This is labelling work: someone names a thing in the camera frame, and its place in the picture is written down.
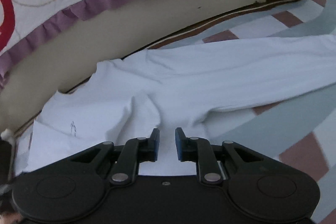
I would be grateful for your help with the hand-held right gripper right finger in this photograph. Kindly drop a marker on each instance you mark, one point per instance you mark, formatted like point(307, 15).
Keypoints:
point(178, 146)

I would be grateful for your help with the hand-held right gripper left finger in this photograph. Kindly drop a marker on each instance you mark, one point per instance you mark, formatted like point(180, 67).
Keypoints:
point(156, 146)

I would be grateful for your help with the white t-shirt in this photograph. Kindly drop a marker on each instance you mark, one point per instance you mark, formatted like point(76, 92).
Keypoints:
point(183, 77)

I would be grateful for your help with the folded white garment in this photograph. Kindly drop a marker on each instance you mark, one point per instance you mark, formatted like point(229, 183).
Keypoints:
point(7, 135)

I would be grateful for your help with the folded dark garment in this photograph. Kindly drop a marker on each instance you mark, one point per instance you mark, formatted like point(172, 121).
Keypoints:
point(5, 161)

